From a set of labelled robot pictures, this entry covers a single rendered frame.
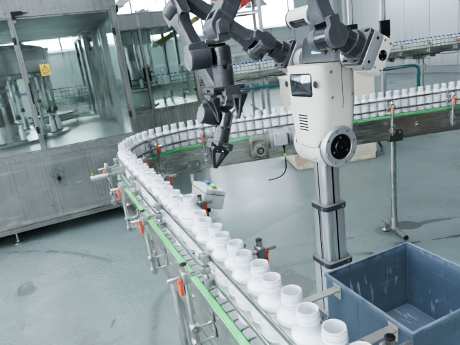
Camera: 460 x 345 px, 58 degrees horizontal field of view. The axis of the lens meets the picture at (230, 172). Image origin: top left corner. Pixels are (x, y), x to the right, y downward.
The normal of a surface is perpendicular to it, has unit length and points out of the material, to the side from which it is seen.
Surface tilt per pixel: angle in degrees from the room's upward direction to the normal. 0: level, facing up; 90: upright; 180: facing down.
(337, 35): 85
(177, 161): 90
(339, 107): 101
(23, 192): 90
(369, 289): 90
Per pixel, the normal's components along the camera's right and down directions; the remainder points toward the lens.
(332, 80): 0.40, 0.20
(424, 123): 0.10, 0.26
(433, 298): -0.90, 0.23
